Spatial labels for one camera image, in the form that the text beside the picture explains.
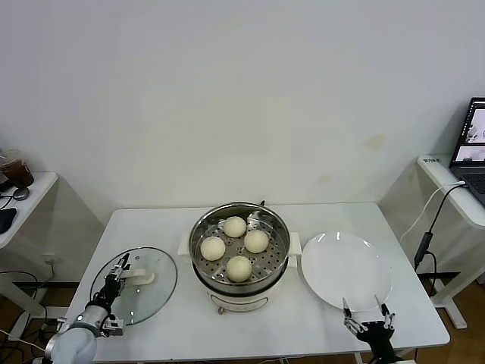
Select white laptop cable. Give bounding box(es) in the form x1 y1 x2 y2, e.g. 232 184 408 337
400 181 466 240

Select black cable with adapter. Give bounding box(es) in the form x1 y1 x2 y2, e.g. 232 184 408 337
413 184 466 297

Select cream electric cooker pot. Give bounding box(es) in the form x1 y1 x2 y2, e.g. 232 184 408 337
177 231 303 315

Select perforated steel steamer basket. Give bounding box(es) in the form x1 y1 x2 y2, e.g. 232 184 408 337
189 202 292 295

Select white side desk with laptop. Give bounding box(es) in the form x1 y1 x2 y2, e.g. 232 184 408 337
416 154 485 330

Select white side desk with cup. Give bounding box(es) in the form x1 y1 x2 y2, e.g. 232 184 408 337
0 171 60 340

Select plastic cup of iced coffee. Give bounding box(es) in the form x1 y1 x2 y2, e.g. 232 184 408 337
0 149 36 189

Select white floor cable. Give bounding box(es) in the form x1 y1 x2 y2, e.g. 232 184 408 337
0 328 49 352

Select glass lid with cream handle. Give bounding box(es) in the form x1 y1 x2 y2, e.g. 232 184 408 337
89 246 179 326

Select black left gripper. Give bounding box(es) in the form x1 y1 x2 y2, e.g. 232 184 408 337
90 254 131 304

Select black computer mouse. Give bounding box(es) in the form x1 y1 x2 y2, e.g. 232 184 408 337
0 207 19 234

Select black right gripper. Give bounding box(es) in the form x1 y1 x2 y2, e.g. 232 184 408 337
342 295 405 364

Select dark grey open laptop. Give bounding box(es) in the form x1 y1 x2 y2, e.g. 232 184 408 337
449 97 485 208

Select white steamed baozi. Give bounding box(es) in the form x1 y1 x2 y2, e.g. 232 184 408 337
243 229 271 254
223 215 247 239
199 237 227 262
226 255 253 283

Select white round plate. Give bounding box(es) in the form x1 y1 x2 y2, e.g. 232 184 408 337
301 231 394 312

